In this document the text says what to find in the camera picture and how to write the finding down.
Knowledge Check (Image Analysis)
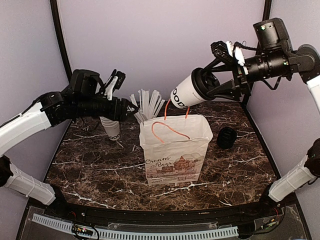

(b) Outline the white printed paper bag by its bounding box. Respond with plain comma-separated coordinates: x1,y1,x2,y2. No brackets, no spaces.
139,113,213,185

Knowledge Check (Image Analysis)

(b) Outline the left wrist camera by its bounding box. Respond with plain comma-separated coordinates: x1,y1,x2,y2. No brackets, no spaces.
104,69,126,101

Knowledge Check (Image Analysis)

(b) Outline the right black frame post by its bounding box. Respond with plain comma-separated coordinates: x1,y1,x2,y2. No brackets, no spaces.
242,0,272,109

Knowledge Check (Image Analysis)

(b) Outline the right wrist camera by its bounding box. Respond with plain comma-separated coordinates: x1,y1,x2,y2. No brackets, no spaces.
210,41,246,67

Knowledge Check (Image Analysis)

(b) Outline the bundle of white wrapped straws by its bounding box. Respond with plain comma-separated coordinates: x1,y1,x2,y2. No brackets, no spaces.
129,89,166,124

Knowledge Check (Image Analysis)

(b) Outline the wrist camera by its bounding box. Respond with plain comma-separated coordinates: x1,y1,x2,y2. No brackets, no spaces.
210,41,246,67
104,69,126,101

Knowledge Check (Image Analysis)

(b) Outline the stack of black lids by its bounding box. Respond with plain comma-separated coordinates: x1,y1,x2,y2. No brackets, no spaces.
216,127,237,150

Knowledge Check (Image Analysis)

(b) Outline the white paper coffee cup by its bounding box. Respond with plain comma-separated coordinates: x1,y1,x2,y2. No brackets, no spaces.
170,75,205,109

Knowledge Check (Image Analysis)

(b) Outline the black frame post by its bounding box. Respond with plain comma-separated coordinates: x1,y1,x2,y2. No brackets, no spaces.
242,0,272,109
50,0,72,82

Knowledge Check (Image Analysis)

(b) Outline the left black frame post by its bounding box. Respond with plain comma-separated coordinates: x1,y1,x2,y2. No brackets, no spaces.
50,0,72,82

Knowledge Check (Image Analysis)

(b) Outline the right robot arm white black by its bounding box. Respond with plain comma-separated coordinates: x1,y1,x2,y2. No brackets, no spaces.
205,16,320,217

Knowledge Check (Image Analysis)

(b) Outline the white slotted cable duct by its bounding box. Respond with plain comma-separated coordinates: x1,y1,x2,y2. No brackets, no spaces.
31,213,239,240

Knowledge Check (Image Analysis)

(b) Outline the black plastic cup lid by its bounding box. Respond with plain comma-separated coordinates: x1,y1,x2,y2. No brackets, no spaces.
191,67,220,101

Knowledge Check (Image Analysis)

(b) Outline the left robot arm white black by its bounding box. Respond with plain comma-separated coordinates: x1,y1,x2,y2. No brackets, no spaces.
0,69,138,218

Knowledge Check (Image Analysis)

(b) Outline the stack of white paper cups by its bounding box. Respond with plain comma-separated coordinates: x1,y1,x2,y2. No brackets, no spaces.
100,116,121,141

